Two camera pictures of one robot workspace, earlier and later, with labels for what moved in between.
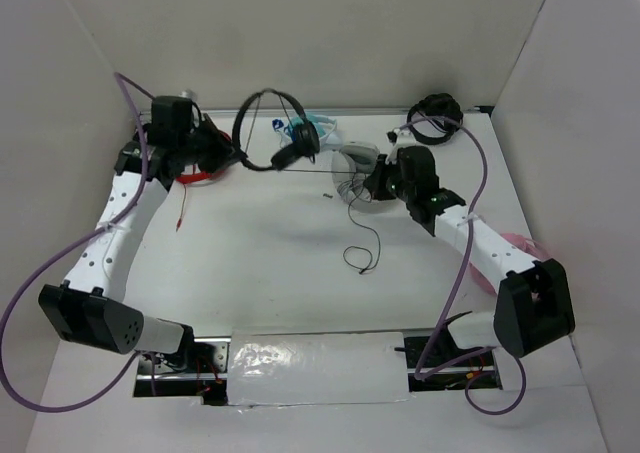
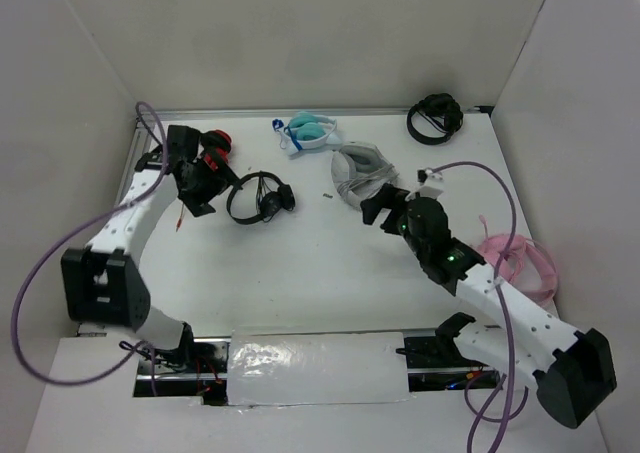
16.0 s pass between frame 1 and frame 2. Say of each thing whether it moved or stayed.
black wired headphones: moved
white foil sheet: stayed
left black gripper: moved
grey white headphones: stayed
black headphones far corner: stayed
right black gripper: moved
